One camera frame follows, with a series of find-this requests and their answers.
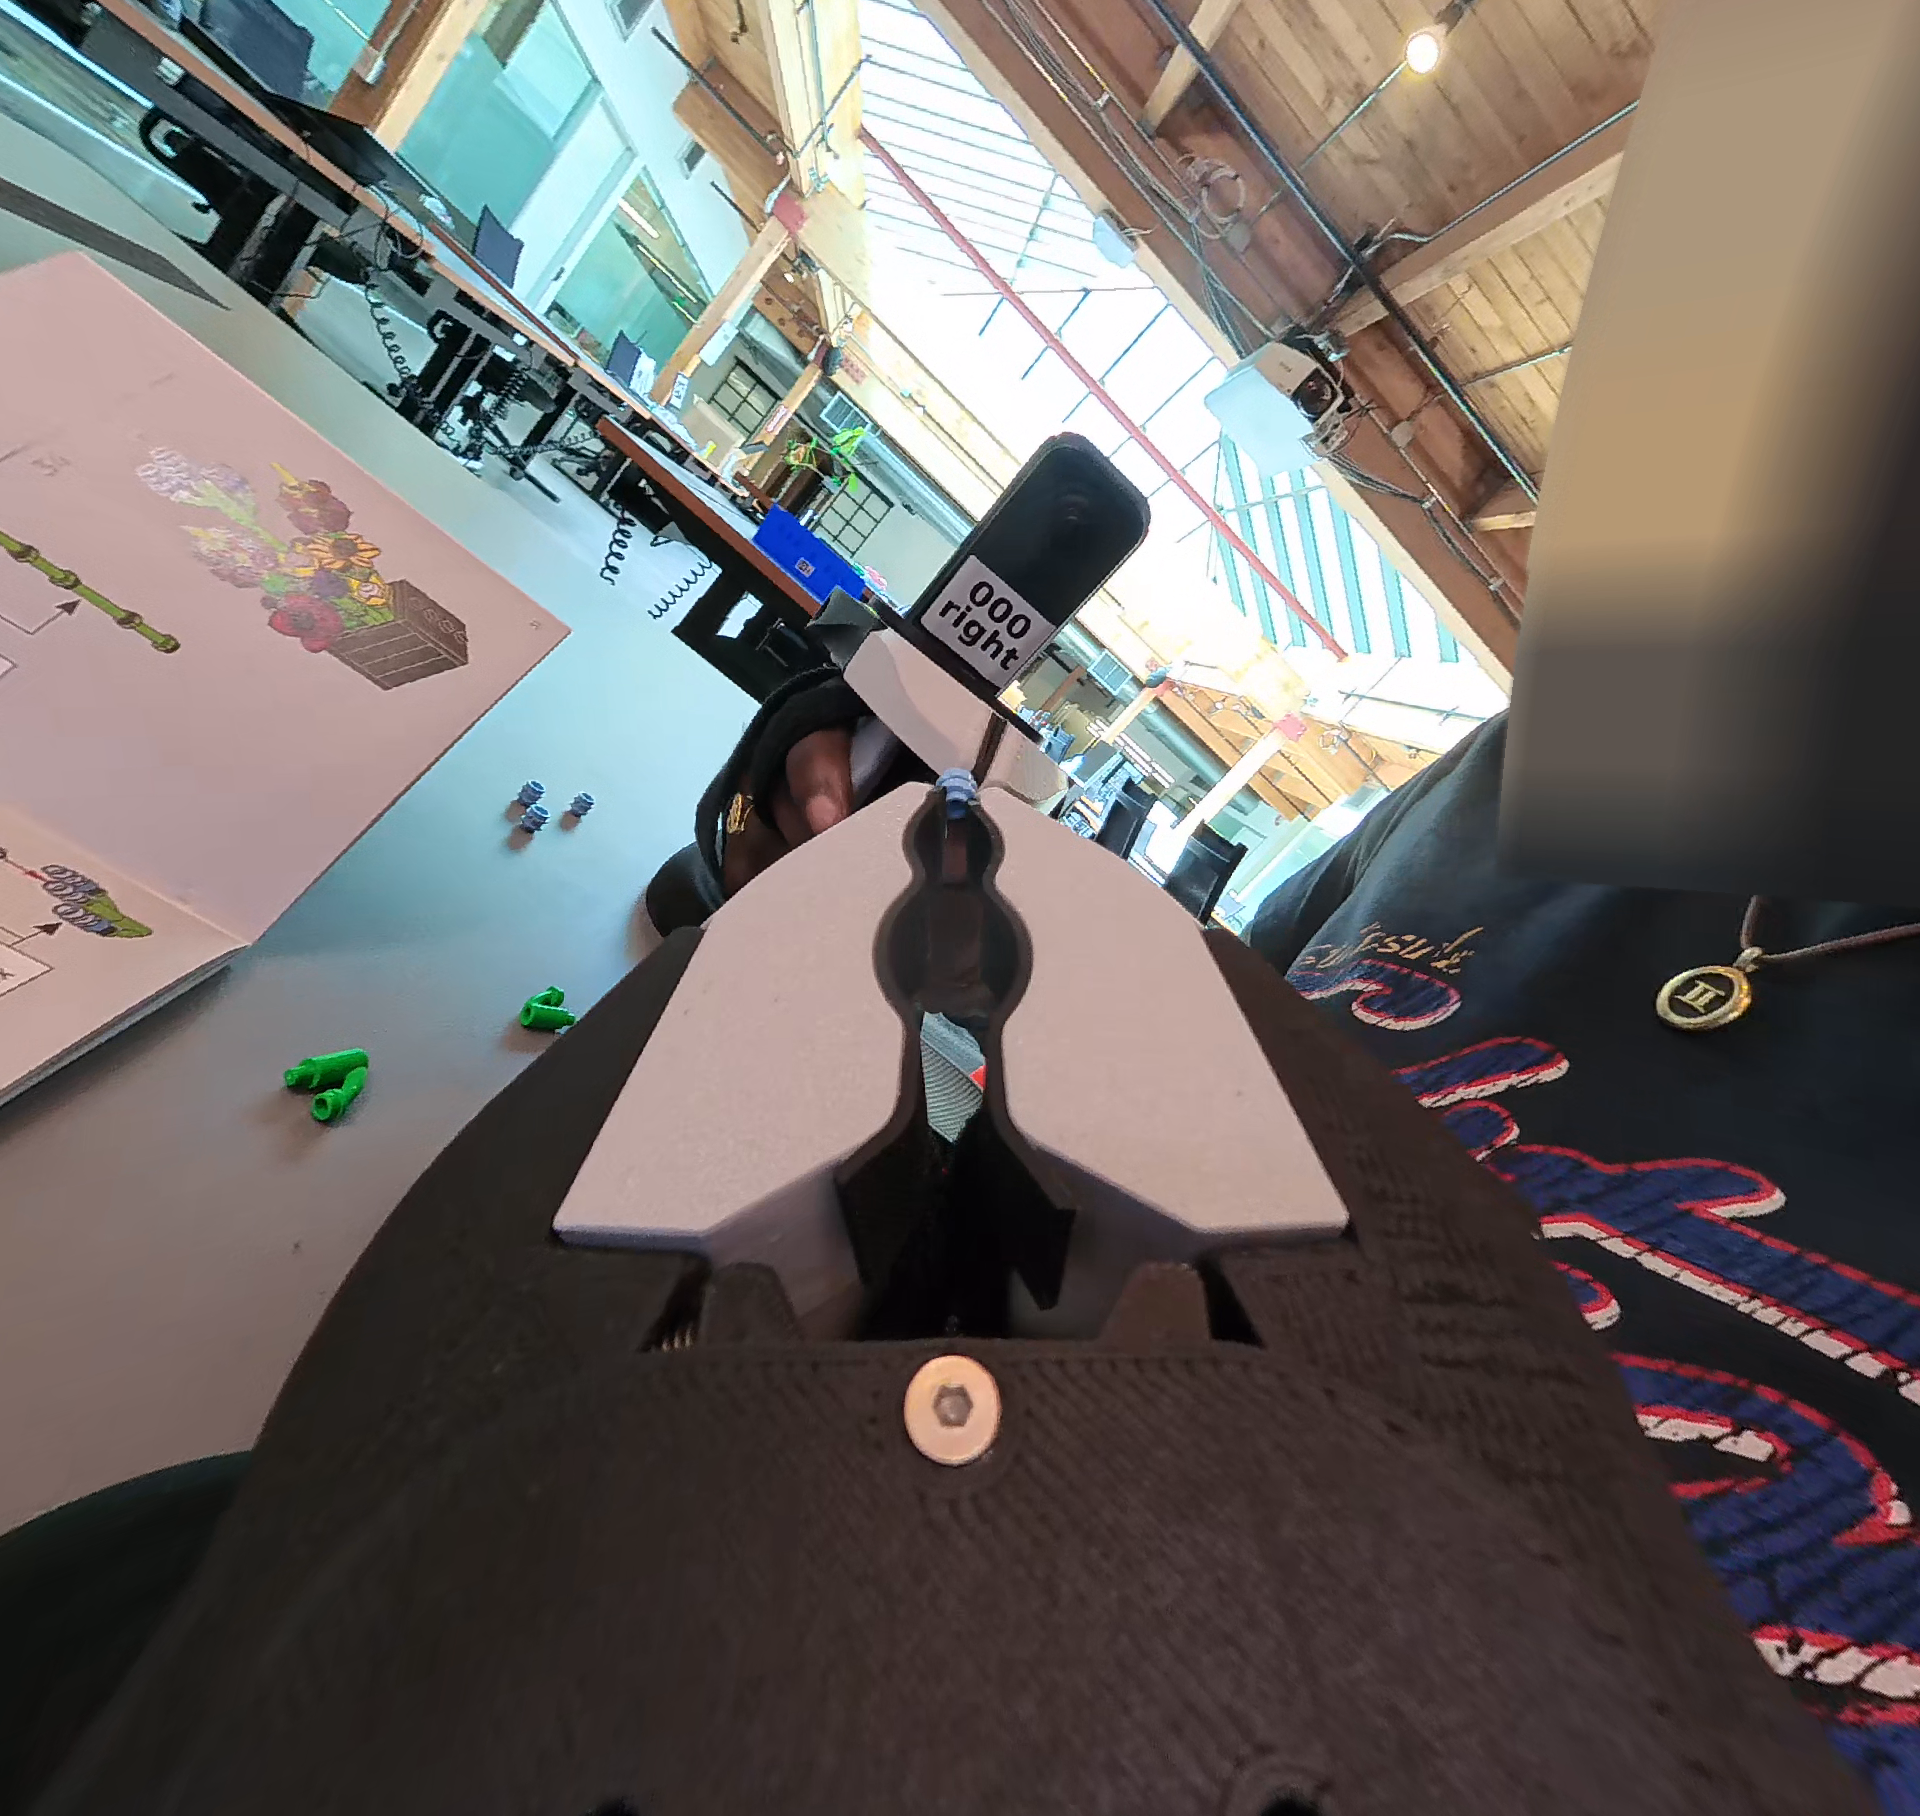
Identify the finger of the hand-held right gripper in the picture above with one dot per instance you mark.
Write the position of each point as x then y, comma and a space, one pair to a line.
937, 707

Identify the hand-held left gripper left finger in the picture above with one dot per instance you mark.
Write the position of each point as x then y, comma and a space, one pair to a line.
752, 1083

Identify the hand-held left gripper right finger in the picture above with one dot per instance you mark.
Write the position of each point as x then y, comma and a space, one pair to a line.
1172, 1068

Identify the green lego leaf piece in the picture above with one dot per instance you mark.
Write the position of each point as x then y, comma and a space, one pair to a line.
330, 1084
545, 1009

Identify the lego instruction booklet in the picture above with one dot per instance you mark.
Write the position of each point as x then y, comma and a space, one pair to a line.
213, 646

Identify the person's right hand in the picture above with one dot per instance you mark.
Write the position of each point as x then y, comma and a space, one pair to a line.
810, 783

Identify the black rounded pad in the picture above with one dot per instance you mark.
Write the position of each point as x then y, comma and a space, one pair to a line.
678, 894

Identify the blue bin on desk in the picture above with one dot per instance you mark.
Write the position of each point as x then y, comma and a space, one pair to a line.
806, 551

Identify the ceiling mounted device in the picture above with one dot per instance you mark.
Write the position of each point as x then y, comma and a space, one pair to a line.
1285, 392

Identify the ceiling spot light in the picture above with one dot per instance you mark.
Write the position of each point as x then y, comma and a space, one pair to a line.
1424, 47

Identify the long wooden desk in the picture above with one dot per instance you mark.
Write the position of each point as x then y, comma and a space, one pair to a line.
302, 198

